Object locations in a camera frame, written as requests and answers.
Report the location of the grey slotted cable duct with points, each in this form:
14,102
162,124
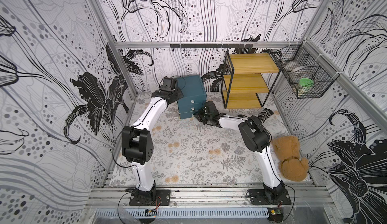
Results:
188,213

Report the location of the green lid in basket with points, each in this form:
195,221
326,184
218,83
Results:
306,82

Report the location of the black wire basket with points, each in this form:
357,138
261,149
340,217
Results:
303,54

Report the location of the black bar on rail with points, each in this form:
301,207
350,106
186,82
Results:
211,45

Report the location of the black white striped sock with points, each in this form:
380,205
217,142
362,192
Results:
265,114

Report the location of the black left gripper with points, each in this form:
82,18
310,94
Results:
178,94

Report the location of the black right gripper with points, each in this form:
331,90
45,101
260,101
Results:
204,112

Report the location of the white bowl in basket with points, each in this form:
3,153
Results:
298,70

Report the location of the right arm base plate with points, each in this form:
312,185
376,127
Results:
269,196

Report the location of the teal drawer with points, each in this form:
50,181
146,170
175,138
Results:
186,115
188,108
193,99

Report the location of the teal drawer cabinet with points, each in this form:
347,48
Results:
191,85

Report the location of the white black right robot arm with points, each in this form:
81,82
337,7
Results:
255,137

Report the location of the small circuit board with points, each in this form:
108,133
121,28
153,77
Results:
150,213

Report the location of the teal bottom drawer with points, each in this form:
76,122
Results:
186,115

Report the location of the brown teddy bear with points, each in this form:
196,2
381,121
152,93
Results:
292,166

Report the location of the teal top drawer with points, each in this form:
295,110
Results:
193,99

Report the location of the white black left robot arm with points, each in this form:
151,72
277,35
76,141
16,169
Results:
137,144

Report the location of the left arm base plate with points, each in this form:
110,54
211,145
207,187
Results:
154,197

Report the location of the wooden metal shelf rack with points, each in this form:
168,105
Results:
243,85

